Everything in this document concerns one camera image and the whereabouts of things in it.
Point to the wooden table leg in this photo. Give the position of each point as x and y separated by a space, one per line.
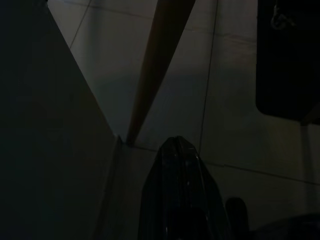
160 70

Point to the white cabinet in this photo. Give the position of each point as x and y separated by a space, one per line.
45 130

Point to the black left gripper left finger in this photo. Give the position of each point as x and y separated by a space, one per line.
162 192

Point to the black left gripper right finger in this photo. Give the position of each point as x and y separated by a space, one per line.
197 197

